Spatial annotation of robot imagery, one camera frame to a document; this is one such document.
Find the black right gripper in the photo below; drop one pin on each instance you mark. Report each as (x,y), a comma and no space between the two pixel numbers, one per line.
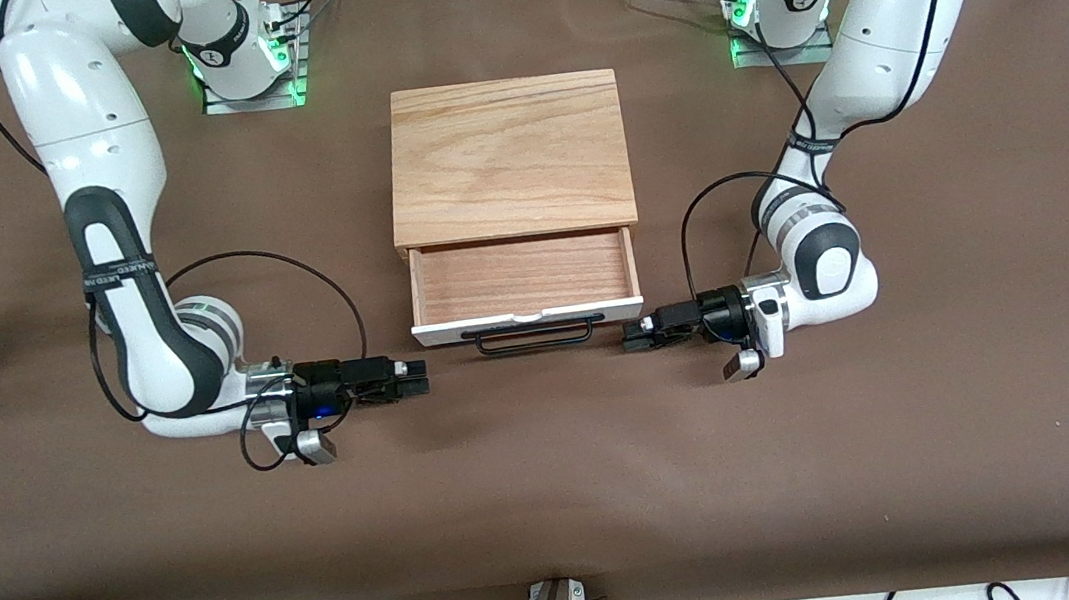
(320,375)

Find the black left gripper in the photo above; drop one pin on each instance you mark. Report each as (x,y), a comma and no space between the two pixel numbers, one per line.
(719,312)

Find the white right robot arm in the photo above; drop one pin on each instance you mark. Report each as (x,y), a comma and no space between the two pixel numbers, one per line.
(79,100)

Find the light wooden drawer cabinet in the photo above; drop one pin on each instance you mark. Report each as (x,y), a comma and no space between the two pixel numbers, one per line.
(508,157)

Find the brown paper table cover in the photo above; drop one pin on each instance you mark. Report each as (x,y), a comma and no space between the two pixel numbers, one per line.
(557,499)

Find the aluminium left arm base plate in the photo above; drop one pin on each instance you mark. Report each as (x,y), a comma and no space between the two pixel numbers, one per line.
(748,54)

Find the aluminium right arm base plate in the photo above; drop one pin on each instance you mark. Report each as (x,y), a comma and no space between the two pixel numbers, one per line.
(293,76)

